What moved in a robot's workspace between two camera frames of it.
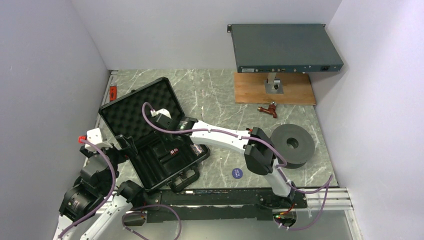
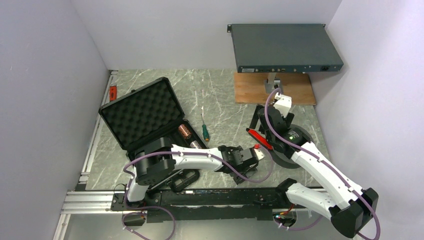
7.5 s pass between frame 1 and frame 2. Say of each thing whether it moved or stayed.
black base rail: stayed
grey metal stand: stayed
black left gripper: moved
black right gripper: moved
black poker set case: stayed
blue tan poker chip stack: stayed
